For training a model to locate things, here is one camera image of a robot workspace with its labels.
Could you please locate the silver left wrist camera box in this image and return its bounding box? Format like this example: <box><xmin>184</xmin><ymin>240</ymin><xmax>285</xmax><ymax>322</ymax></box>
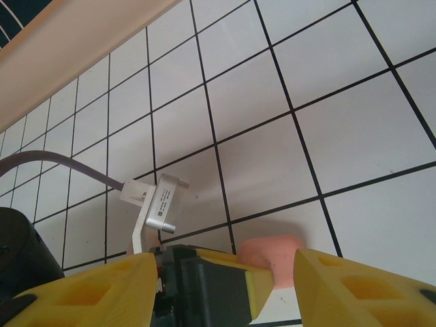
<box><xmin>118</xmin><ymin>172</ymin><xmax>191</xmax><ymax>255</ymax></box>

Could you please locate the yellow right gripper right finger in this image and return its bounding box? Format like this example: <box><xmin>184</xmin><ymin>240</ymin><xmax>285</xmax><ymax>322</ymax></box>
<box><xmin>292</xmin><ymin>248</ymin><xmax>436</xmax><ymax>327</ymax></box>

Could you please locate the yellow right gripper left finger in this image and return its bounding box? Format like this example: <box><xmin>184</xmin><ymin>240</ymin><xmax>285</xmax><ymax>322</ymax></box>
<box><xmin>0</xmin><ymin>252</ymin><xmax>157</xmax><ymax>327</ymax></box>

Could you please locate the pink earbud charging case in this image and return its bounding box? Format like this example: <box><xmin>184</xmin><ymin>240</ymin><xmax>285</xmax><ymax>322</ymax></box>
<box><xmin>239</xmin><ymin>234</ymin><xmax>305</xmax><ymax>290</ymax></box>

